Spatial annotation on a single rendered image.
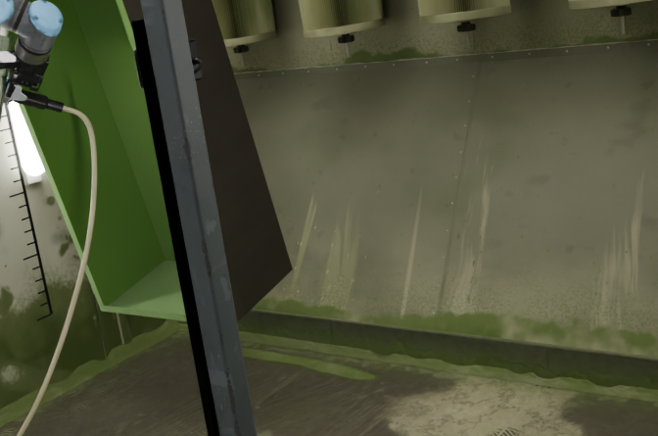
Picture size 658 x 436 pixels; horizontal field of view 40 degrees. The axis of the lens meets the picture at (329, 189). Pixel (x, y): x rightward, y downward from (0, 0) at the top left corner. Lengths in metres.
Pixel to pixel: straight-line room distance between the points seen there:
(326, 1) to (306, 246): 1.01
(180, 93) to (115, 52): 1.67
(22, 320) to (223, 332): 2.18
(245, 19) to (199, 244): 2.45
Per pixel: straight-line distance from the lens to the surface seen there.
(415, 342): 3.46
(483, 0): 3.27
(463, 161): 3.54
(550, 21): 3.55
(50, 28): 2.49
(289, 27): 4.17
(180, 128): 1.53
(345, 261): 3.68
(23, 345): 3.76
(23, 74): 2.66
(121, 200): 3.34
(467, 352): 3.36
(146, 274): 3.44
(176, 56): 1.52
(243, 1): 3.93
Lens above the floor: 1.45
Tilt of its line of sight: 12 degrees down
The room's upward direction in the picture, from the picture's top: 8 degrees counter-clockwise
